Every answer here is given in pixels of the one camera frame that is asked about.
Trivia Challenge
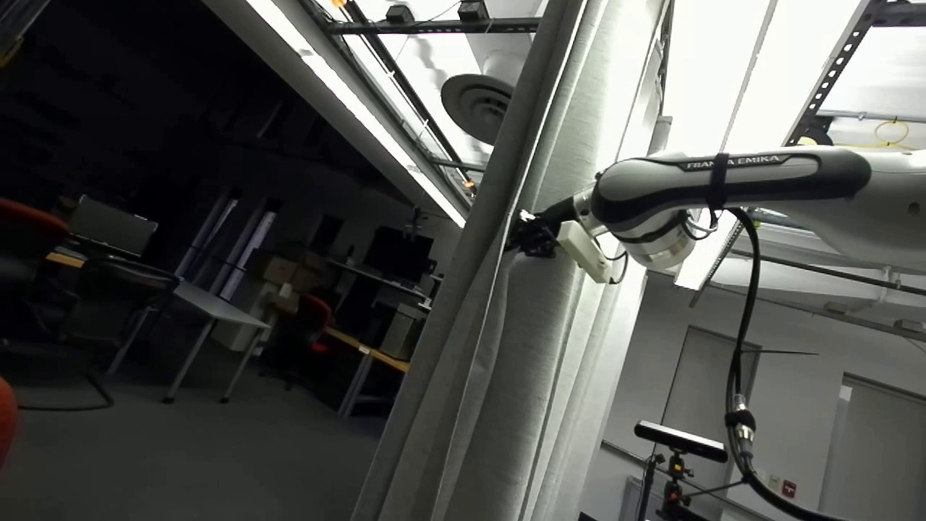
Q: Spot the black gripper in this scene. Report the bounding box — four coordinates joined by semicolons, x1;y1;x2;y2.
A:
500;195;581;258

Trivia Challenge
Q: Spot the grey fabric curtain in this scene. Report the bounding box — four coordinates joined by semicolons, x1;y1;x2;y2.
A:
349;0;679;521

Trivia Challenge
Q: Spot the round ceiling vent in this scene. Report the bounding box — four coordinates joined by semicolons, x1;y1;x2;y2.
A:
436;74;517;149

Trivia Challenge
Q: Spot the yellow top desk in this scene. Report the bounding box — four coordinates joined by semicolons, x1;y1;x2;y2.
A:
322;324;413;420

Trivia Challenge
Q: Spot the red office chair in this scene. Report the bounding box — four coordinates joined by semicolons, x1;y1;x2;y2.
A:
257;289;340;392

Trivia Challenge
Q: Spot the cardboard box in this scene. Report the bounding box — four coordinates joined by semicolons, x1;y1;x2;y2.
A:
257;250;332;292

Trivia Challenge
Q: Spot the long ceiling light strip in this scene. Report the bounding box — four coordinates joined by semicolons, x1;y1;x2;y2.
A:
203;0;471;231

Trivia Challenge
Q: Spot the grey room door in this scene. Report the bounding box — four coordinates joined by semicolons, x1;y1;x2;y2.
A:
657;324;766;488
815;372;926;521

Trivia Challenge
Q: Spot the bright ceiling light panel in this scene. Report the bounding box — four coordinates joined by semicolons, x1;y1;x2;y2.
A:
663;0;877;295

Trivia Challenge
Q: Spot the grey folding table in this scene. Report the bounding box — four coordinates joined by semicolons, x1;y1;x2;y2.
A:
97;258;275;408

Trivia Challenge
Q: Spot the black perforated ceiling truss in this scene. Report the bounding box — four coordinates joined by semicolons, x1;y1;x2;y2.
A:
785;0;926;152

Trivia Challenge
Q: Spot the grey computer monitor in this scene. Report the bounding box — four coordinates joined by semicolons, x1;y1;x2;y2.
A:
64;195;162;263

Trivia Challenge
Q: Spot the round red object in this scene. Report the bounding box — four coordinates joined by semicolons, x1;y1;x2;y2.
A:
0;373;24;470

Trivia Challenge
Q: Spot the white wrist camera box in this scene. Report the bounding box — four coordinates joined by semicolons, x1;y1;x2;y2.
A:
555;221;623;289

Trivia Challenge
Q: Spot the black ceiling rail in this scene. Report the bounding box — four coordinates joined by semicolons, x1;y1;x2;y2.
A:
322;0;544;39

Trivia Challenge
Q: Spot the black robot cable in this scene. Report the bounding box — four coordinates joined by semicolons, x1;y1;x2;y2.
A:
705;149;847;521

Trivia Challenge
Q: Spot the black stereo camera bar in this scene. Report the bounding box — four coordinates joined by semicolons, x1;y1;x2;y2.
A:
631;418;731;467

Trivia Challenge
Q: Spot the black camera stand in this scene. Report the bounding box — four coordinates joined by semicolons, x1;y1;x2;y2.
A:
654;450;715;521

